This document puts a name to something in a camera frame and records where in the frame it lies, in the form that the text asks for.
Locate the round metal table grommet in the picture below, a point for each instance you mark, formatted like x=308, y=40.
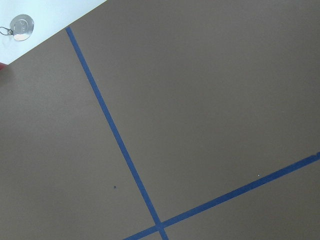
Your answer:
x=20, y=28

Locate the red fire extinguisher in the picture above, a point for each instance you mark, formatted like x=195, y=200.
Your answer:
x=3, y=66

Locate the blue tape line crosswise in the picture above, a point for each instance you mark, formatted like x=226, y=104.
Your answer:
x=241, y=190

